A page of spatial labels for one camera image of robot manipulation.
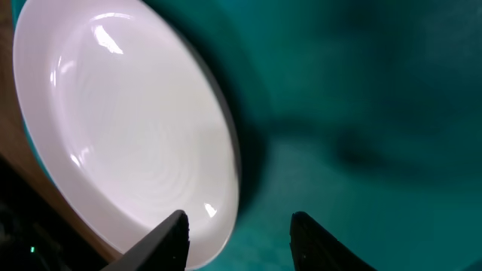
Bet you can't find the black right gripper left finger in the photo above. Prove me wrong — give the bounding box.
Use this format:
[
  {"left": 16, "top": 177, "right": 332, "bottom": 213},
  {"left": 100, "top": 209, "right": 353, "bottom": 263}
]
[{"left": 101, "top": 210, "right": 190, "bottom": 271}]

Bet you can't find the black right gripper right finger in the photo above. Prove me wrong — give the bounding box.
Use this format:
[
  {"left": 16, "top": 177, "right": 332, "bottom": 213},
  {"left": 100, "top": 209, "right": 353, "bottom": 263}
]
[{"left": 289, "top": 212, "right": 375, "bottom": 271}]

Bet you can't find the pink plate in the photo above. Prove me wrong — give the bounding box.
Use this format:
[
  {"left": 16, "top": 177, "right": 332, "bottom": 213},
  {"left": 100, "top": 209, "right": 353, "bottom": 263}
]
[{"left": 13, "top": 0, "right": 240, "bottom": 270}]

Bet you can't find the teal tray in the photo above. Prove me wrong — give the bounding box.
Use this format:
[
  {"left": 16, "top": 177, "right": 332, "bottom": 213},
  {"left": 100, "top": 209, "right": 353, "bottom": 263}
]
[{"left": 11, "top": 0, "right": 482, "bottom": 271}]

